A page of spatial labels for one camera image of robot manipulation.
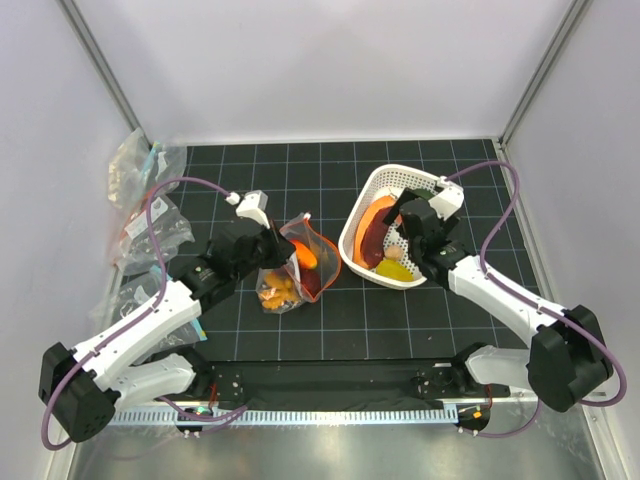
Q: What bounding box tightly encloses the white perforated plastic basket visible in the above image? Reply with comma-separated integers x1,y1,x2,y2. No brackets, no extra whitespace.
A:
338,164,451,290

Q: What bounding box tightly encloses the yellow orange ginger root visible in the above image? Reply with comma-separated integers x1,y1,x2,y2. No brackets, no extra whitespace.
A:
258,271,299,310

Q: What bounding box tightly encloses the dark red passion fruit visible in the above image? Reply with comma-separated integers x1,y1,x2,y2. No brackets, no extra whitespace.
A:
300,269,322,297

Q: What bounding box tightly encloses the clear zip bag orange zipper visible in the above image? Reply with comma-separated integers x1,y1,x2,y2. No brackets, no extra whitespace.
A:
256,212,342,314

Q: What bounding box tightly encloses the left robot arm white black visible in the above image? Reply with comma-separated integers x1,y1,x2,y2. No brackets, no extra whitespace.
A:
38,218,295,451

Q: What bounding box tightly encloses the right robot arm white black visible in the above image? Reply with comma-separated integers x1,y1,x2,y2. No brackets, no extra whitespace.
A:
384,188,618,412

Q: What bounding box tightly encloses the clear bag with white label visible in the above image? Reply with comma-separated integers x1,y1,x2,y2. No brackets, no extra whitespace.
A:
108,187,194,277

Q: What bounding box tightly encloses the orange papaya slice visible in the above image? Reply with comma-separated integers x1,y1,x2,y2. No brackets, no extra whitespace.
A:
353,195,396,269

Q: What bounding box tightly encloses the black grid cutting mat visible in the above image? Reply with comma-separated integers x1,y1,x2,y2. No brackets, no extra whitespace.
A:
169,139,539,361

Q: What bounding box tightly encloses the beige garlic bulb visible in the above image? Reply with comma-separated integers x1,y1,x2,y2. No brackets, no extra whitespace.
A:
384,245,404,262

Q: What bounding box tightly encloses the yellow lemon slice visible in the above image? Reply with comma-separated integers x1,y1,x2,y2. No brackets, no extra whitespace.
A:
375,259,413,282

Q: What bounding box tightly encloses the dark red meat slice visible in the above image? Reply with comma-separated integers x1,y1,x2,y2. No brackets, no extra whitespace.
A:
359,220,389,270

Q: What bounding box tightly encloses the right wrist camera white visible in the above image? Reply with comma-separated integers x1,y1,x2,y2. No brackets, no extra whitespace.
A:
428,176,464,221

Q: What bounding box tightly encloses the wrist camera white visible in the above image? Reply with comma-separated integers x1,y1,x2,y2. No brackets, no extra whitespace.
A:
428,176,464,221
235,190,270,229

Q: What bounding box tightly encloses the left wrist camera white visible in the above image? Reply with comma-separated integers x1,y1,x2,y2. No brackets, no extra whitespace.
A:
235,190,270,229

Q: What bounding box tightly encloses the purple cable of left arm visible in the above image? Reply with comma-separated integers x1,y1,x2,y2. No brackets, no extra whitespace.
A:
40,177,249,451

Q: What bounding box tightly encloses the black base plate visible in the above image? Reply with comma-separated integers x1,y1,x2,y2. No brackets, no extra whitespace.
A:
187,359,510,410

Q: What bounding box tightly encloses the slotted aluminium cable duct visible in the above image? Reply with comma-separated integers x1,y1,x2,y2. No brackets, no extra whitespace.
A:
109,404,458,428

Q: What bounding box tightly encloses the aluminium frame rail right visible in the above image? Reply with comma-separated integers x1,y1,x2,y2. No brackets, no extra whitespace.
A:
498,0,592,148

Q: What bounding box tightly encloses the aluminium frame rail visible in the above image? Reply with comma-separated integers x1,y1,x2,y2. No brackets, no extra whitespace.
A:
498,0,592,148
56,0,152,148

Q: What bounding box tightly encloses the aluminium frame rail left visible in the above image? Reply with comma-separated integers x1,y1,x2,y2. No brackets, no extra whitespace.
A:
56,0,152,148

